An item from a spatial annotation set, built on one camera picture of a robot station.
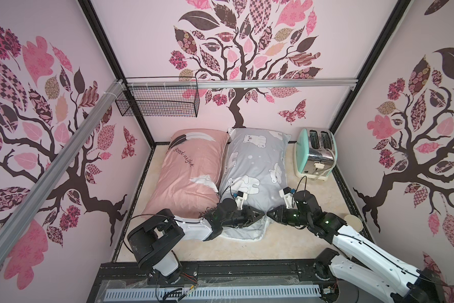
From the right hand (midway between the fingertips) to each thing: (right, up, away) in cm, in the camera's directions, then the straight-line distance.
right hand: (266, 212), depth 76 cm
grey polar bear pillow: (-4, +20, +14) cm, 25 cm away
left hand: (-1, -3, +1) cm, 3 cm away
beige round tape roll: (+39, -5, +4) cm, 40 cm away
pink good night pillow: (-35, +12, +9) cm, 38 cm away
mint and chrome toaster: (+28, +25, +16) cm, 41 cm away
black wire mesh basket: (-62, +60, +44) cm, 97 cm away
